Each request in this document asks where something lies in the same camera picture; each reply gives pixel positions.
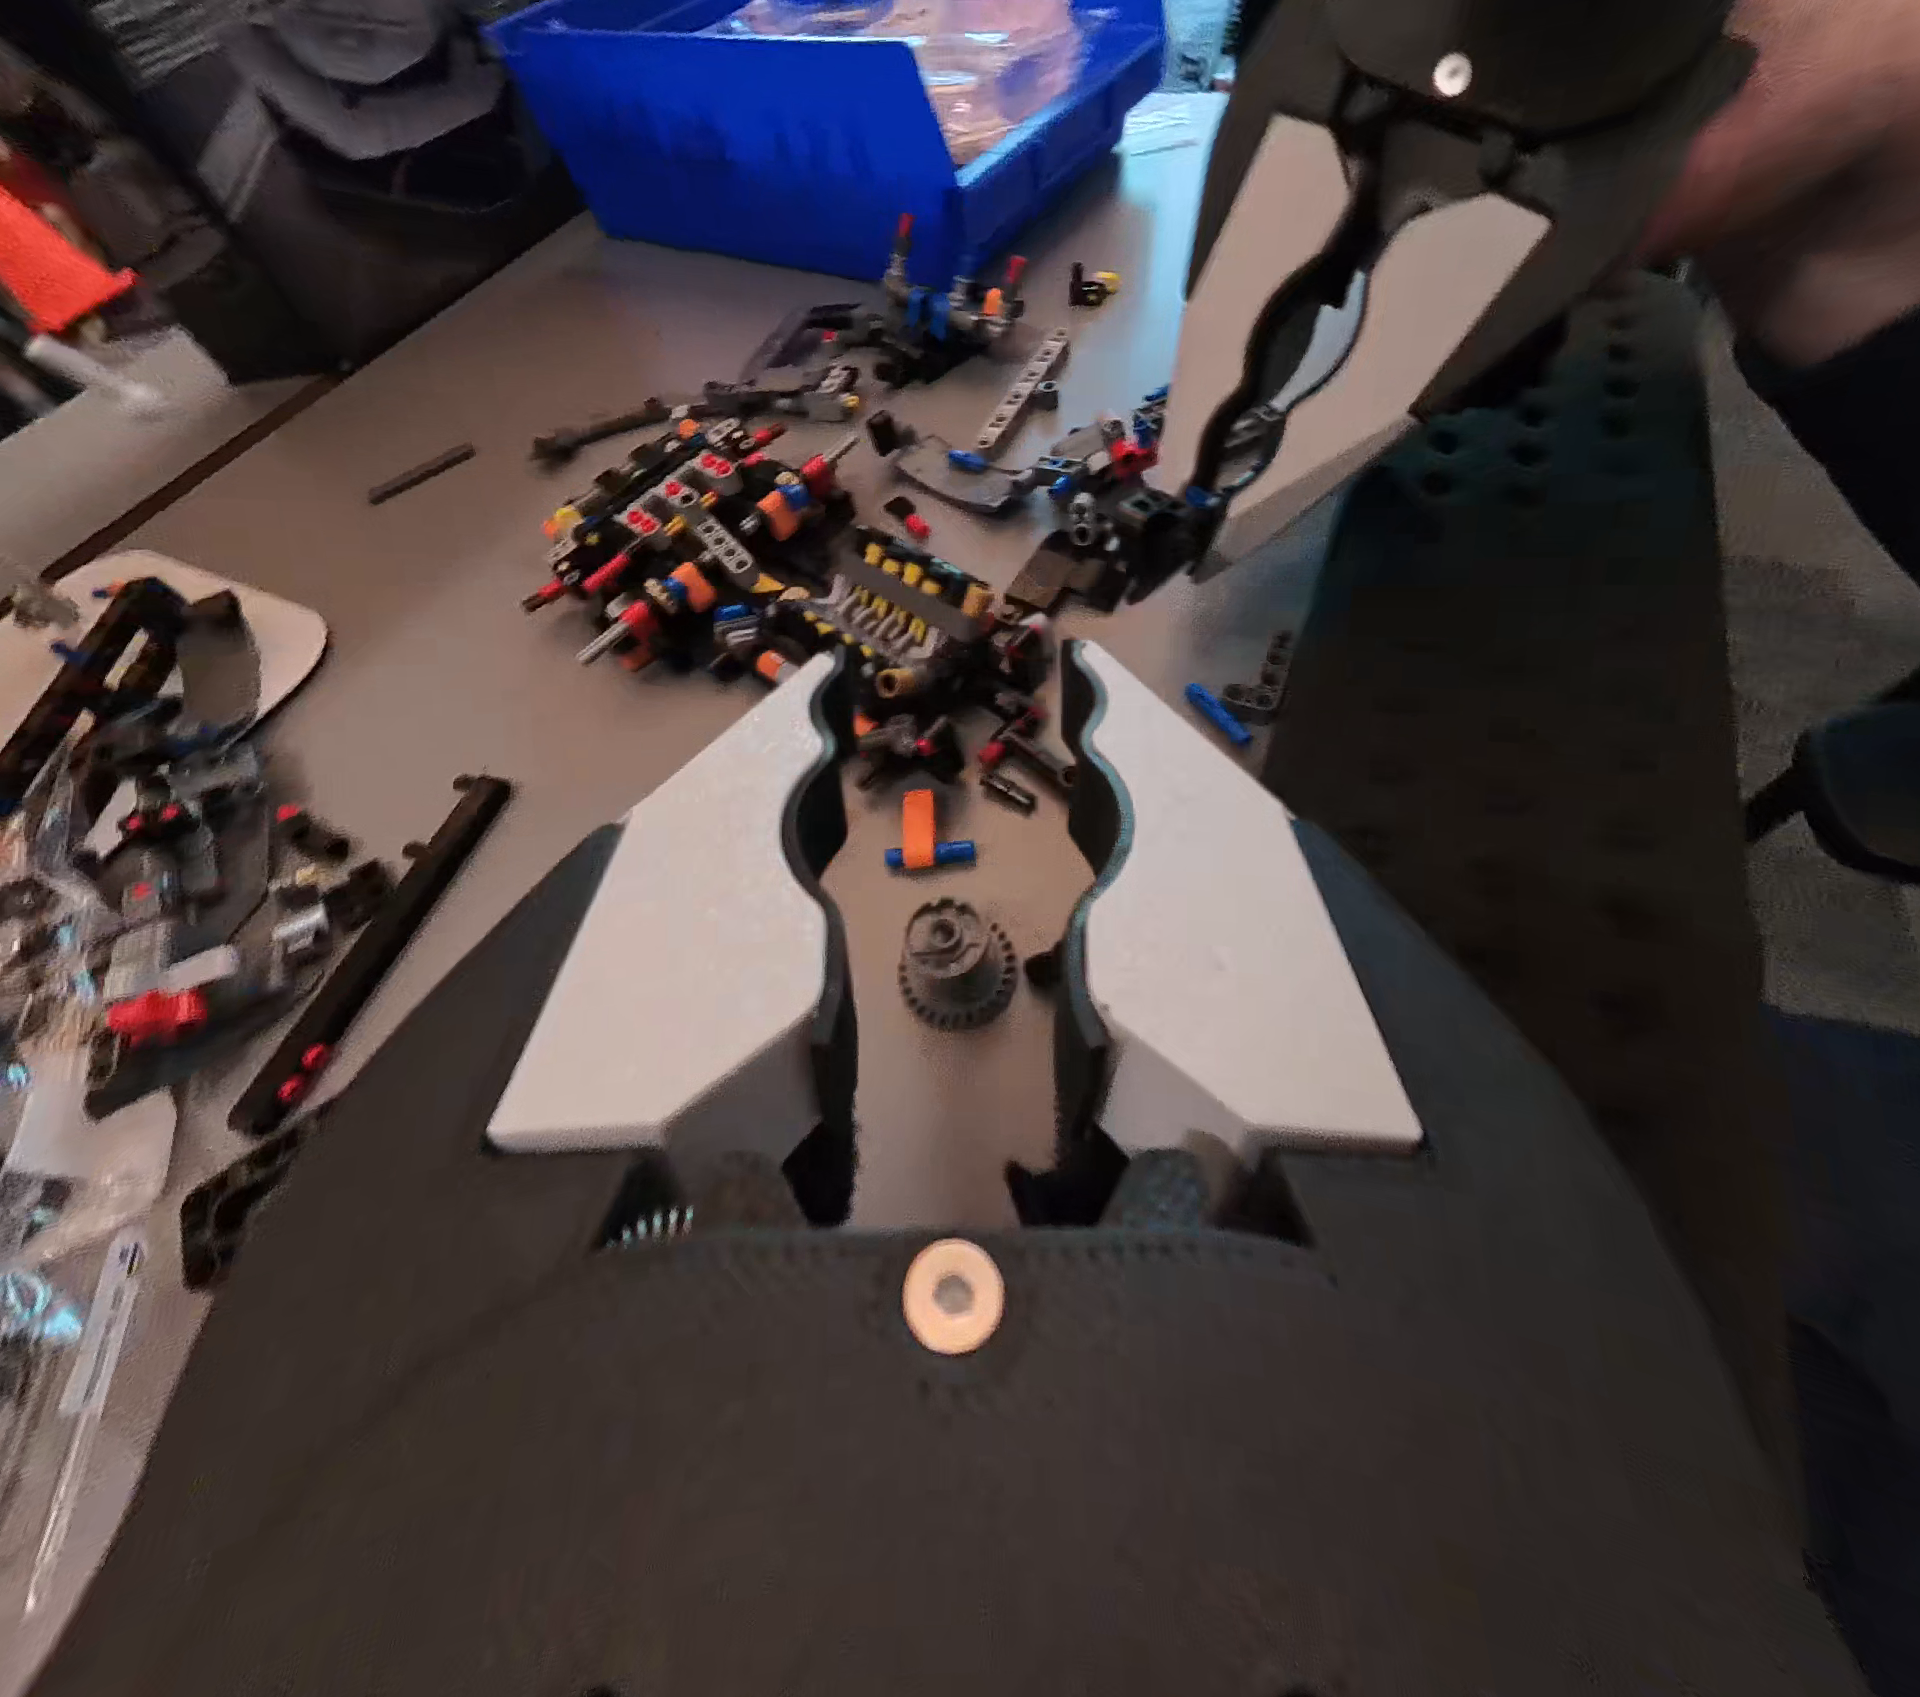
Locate person's right hand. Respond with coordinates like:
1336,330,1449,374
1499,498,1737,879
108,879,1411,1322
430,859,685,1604
1644,0,1920,369

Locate person's dark blue trousers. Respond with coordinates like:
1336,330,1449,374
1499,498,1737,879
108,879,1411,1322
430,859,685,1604
1770,1003,1920,1697

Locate white book stand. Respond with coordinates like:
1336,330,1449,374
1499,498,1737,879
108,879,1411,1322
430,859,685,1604
0,550,330,831

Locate dark grey lego gear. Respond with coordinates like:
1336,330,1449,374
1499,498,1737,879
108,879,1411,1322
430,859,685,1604
900,900,1020,1039

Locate grey lego subassembly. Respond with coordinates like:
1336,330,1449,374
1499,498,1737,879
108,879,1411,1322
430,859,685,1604
82,738,324,1117

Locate long black lego beam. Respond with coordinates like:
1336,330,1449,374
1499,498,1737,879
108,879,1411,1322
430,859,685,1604
232,776,516,1139

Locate orange object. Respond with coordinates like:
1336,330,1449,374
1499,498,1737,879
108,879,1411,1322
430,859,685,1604
0,185,141,335

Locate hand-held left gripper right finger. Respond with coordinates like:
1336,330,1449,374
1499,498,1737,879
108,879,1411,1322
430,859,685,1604
1049,641,1430,1233

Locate multicolour lego chassis assembly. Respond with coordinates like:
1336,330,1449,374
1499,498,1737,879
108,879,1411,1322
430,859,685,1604
526,411,1049,685

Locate blue storage bin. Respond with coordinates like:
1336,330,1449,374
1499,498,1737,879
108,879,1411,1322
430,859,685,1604
485,0,1165,291

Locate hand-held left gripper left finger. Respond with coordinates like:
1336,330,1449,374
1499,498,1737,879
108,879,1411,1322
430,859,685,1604
485,656,859,1233

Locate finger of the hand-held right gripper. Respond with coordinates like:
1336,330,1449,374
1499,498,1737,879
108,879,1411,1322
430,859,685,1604
1195,188,1557,587
1160,112,1357,502

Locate clear bags of lego parts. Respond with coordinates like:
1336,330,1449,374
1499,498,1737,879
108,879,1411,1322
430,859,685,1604
0,796,197,1626

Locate grey lego panel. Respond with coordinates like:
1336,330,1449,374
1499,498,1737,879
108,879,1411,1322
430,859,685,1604
893,437,1049,514

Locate dark printed cardboard box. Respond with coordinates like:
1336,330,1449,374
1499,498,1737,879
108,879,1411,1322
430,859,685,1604
0,0,690,382

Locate light grey lego beam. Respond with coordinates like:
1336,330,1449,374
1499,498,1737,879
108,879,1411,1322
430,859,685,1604
975,330,1071,449

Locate black lego frame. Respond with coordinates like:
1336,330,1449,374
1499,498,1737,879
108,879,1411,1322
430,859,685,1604
178,1105,342,1284

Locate blue grey lego piston assembly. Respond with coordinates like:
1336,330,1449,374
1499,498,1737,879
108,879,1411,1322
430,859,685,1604
876,217,1041,382

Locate grey lego steering assembly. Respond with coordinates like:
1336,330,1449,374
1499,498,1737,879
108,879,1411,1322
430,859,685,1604
704,301,870,422

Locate black curved lego subframe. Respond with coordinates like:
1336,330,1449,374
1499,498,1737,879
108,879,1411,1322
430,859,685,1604
0,574,262,796

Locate dark grey lego driveshaft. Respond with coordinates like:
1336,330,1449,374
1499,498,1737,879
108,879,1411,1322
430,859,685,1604
530,393,723,465

